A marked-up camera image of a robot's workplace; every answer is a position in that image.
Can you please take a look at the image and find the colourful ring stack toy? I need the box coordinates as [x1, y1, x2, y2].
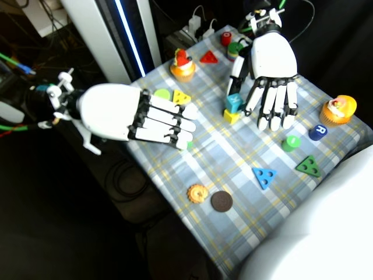
[226, 41, 245, 62]

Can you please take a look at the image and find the thin black cable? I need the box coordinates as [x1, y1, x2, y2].
[288, 0, 317, 44]

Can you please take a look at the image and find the white power strip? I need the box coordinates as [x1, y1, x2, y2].
[180, 24, 218, 42]

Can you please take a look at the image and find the white plug adapter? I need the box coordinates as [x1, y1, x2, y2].
[201, 19, 217, 38]
[188, 16, 202, 33]

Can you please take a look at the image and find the black coiled cable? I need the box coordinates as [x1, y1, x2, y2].
[104, 159, 150, 205]

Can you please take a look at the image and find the green cable with blue connector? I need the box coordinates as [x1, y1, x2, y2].
[0, 52, 37, 76]

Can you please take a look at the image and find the red toy cylinder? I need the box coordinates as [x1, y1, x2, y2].
[220, 31, 234, 47]

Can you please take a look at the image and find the blue cylinder with letter R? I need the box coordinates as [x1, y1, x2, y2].
[308, 124, 328, 142]

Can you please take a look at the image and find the red toy triangle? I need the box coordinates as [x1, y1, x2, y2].
[199, 50, 219, 64]

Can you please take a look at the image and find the yellow toy block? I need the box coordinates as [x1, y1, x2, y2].
[223, 108, 242, 125]

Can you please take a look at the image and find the lime green toy disc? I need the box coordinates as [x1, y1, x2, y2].
[153, 88, 171, 102]

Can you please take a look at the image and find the toy cupcake with red strawberry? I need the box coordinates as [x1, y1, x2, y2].
[170, 48, 196, 83]

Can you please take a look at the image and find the toy cupcake with yellow frosting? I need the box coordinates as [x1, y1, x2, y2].
[319, 94, 358, 127]

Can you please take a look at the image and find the brown chocolate toy cookie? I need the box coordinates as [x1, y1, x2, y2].
[210, 190, 234, 213]

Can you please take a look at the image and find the green toy cylinder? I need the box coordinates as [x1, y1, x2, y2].
[281, 135, 302, 153]

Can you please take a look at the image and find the white rounded shell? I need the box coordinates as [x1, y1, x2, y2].
[238, 145, 373, 280]

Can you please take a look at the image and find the teal toy block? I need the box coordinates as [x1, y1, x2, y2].
[225, 93, 245, 114]

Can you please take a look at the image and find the white box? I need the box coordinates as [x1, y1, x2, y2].
[22, 0, 68, 38]

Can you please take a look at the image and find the blue plaid tablecloth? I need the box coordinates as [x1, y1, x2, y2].
[126, 24, 367, 280]

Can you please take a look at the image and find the yellow triangle with holes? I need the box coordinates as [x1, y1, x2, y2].
[171, 89, 192, 106]

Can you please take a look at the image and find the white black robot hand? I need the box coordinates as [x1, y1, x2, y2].
[78, 83, 199, 151]
[226, 30, 300, 132]

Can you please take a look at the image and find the yellow toy biscuit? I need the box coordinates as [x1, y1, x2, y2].
[186, 183, 210, 204]

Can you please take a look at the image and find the green triangle with holes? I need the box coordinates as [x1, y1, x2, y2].
[295, 155, 322, 179]

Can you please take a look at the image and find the blue triangle with holes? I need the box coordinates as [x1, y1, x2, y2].
[252, 167, 278, 190]

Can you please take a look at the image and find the white column with blue light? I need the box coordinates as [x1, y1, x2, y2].
[59, 0, 163, 84]

